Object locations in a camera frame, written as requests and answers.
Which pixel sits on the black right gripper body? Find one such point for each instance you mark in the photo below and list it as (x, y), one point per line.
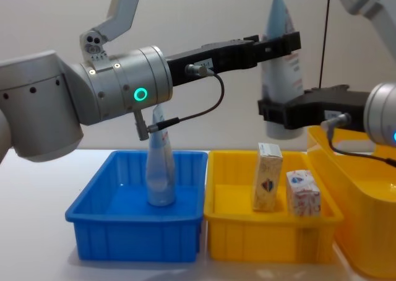
(328, 104)

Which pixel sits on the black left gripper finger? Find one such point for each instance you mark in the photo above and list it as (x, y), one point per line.
(247, 39)
(278, 45)

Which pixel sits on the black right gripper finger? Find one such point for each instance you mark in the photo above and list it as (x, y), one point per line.
(331, 89)
(277, 112)

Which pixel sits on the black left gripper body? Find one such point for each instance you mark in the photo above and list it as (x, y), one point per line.
(210, 62)

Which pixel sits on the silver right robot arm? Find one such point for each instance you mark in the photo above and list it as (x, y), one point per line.
(382, 114)

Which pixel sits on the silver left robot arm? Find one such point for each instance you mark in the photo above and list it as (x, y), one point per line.
(37, 107)

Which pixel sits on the tall cream carton box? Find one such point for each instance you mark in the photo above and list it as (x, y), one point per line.
(267, 182)

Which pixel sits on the short white carton box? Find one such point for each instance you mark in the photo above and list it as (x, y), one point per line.
(303, 197)

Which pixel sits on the large yellow plastic bin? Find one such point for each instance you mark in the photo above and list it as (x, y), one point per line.
(365, 216)

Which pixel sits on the small yellow plastic bin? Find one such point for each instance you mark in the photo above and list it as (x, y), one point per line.
(263, 240)

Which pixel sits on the blue plastic bin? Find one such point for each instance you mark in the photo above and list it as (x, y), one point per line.
(123, 240)

